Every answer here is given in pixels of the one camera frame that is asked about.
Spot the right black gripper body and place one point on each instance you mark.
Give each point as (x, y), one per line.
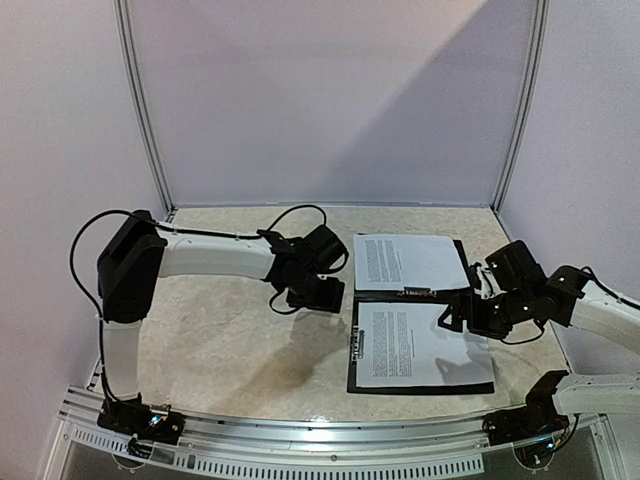
(463, 314)

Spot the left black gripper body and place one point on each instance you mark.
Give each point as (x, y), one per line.
(309, 293)

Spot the black file folder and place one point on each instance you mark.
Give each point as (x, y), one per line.
(411, 293)

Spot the printed paper stack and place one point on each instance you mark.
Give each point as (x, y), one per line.
(399, 349)

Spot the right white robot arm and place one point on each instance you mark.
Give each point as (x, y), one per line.
(600, 332)

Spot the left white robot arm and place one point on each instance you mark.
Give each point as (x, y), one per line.
(143, 251)

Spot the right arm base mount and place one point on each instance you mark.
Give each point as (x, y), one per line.
(530, 420)

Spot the curved aluminium rail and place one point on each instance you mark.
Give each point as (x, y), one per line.
(233, 436)

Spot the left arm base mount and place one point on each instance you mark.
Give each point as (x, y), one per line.
(142, 421)

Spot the perforated white cable tray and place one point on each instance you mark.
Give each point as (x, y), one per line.
(95, 455)

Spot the right aluminium frame post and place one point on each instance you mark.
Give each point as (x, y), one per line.
(523, 106)

